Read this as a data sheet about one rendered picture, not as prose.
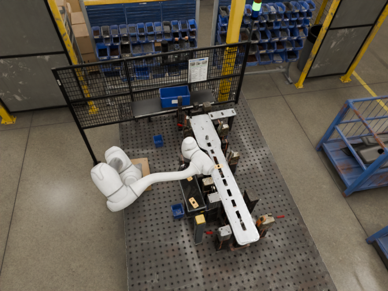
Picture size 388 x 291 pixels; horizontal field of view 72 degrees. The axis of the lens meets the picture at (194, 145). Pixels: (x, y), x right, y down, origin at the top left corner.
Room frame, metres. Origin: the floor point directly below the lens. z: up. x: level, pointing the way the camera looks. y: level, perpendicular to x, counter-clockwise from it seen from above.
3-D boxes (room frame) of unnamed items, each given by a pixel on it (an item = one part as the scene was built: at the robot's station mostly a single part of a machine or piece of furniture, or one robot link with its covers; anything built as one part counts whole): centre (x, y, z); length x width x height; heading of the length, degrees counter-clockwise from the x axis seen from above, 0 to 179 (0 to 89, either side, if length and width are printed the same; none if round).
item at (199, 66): (2.35, 0.00, 1.30); 0.23 x 0.02 x 0.31; 109
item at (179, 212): (1.01, 0.11, 0.74); 0.11 x 0.10 x 0.09; 19
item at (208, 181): (1.15, -0.14, 0.89); 0.13 x 0.11 x 0.38; 109
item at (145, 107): (2.14, 0.25, 1.01); 0.90 x 0.22 x 0.03; 109
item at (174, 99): (2.14, 0.23, 1.09); 0.30 x 0.17 x 0.13; 104
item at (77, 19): (4.28, 2.15, 0.52); 1.21 x 0.81 x 1.05; 19
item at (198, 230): (0.78, -0.08, 0.92); 0.08 x 0.08 x 0.44; 19
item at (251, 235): (1.33, -0.25, 1.00); 1.38 x 0.22 x 0.02; 19
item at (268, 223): (0.86, -0.60, 0.88); 0.15 x 0.11 x 0.36; 109
